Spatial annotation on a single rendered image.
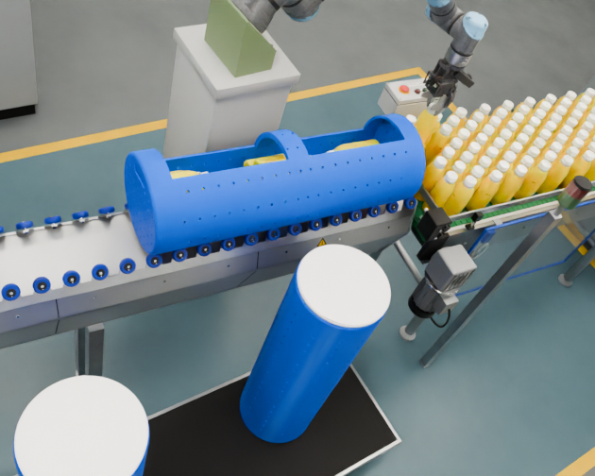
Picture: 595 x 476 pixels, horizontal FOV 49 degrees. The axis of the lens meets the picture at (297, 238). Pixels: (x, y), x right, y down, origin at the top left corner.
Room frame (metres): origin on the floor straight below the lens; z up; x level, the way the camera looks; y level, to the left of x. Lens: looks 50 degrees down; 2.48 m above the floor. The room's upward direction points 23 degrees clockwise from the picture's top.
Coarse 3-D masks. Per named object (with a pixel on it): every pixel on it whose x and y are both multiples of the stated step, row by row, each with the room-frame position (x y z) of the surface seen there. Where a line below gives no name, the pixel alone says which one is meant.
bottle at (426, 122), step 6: (420, 114) 1.85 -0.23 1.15; (426, 114) 1.84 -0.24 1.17; (432, 114) 1.83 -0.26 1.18; (420, 120) 1.83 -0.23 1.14; (426, 120) 1.83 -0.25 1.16; (432, 120) 1.83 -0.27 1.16; (420, 126) 1.82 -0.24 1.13; (426, 126) 1.82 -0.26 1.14; (432, 126) 1.83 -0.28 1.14; (420, 132) 1.82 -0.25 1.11; (426, 132) 1.82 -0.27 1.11; (426, 138) 1.83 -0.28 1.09
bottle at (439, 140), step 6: (438, 132) 1.93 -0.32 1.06; (432, 138) 1.92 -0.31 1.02; (438, 138) 1.91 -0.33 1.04; (444, 138) 1.91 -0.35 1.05; (432, 144) 1.91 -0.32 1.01; (438, 144) 1.90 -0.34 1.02; (444, 144) 1.91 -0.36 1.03; (426, 150) 1.92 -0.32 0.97; (432, 150) 1.91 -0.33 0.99; (438, 150) 1.90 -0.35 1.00; (426, 156) 1.91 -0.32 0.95; (432, 156) 1.90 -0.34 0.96; (426, 162) 1.90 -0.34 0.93
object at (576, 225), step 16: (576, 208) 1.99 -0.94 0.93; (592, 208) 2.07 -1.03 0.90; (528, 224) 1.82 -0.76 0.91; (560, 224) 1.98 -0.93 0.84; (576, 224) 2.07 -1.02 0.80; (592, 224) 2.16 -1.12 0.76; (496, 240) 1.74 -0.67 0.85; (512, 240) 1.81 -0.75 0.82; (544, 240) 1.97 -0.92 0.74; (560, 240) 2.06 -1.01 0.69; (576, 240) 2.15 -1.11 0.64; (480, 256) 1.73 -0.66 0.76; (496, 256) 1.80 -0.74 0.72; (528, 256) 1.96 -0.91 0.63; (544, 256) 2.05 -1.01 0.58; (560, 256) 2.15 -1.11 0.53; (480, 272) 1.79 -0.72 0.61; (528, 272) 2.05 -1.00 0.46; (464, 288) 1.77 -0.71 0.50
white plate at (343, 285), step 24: (312, 264) 1.16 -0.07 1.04; (336, 264) 1.19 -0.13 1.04; (360, 264) 1.23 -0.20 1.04; (312, 288) 1.08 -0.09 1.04; (336, 288) 1.11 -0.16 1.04; (360, 288) 1.14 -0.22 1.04; (384, 288) 1.18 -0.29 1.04; (336, 312) 1.04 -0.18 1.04; (360, 312) 1.07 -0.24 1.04; (384, 312) 1.10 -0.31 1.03
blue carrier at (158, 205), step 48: (288, 144) 1.37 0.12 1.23; (336, 144) 1.66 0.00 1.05; (384, 144) 1.54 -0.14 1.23; (144, 192) 1.05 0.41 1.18; (192, 192) 1.09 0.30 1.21; (240, 192) 1.17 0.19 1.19; (288, 192) 1.25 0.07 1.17; (336, 192) 1.35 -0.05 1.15; (384, 192) 1.47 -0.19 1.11; (144, 240) 1.03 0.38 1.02; (192, 240) 1.04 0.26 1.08
